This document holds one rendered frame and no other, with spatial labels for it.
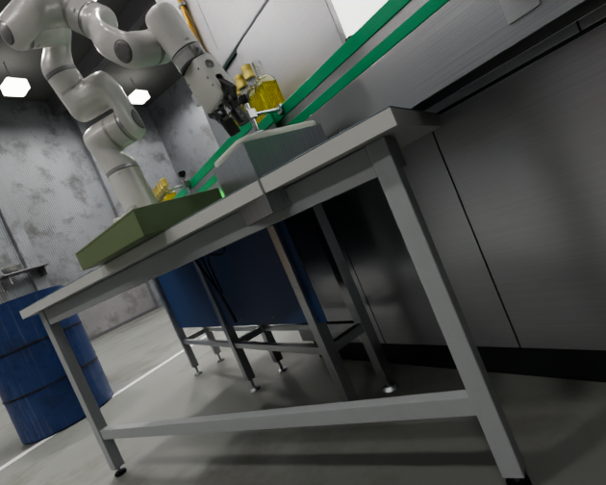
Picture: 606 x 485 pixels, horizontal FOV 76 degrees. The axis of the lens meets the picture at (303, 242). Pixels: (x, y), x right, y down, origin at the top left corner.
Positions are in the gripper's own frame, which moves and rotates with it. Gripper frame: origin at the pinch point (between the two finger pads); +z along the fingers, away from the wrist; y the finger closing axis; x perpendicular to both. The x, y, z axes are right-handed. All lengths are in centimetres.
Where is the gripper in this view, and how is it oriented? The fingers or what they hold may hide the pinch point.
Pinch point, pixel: (236, 122)
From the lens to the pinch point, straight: 96.2
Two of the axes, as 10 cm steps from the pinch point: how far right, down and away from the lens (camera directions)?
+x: -6.2, 5.7, -5.3
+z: 5.7, 8.0, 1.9
